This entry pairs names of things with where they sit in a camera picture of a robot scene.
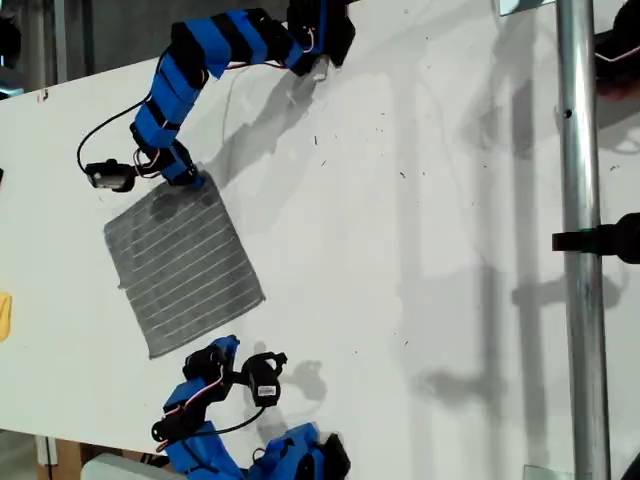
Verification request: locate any grey striped towel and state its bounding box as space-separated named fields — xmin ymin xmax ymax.
xmin=103 ymin=172 xmax=267 ymax=361

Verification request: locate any white box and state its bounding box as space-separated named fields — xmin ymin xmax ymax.
xmin=81 ymin=452 xmax=174 ymax=480

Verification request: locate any white plastic clamp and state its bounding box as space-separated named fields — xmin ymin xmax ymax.
xmin=310 ymin=54 xmax=332 ymax=84

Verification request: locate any brown cardboard box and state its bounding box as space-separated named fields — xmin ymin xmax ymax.
xmin=53 ymin=439 xmax=84 ymax=480

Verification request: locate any yellow object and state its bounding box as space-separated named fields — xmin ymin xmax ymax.
xmin=0 ymin=292 xmax=14 ymax=344

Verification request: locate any black camera box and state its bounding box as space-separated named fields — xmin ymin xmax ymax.
xmin=243 ymin=362 xmax=281 ymax=407
xmin=83 ymin=158 xmax=137 ymax=194

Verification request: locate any black camera cable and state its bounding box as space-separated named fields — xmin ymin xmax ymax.
xmin=212 ymin=404 xmax=267 ymax=435
xmin=76 ymin=99 xmax=149 ymax=174

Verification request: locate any steel post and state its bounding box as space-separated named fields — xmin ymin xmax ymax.
xmin=555 ymin=0 xmax=612 ymax=480

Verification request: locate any black post clamp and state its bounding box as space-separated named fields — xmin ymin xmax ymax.
xmin=551 ymin=212 xmax=640 ymax=265

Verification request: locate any black device with wires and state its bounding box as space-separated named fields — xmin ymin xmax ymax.
xmin=593 ymin=0 xmax=640 ymax=101

